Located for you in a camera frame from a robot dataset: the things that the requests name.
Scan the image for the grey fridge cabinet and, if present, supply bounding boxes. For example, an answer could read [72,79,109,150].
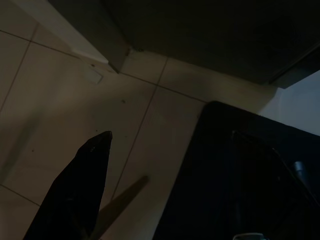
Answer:
[103,0,320,89]

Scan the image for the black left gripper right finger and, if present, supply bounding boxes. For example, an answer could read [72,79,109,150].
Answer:
[231,129,320,240]

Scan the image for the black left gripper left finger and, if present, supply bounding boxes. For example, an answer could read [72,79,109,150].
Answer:
[23,130,114,240]

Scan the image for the small white floor sticker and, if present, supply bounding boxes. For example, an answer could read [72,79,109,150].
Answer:
[83,63,104,84]

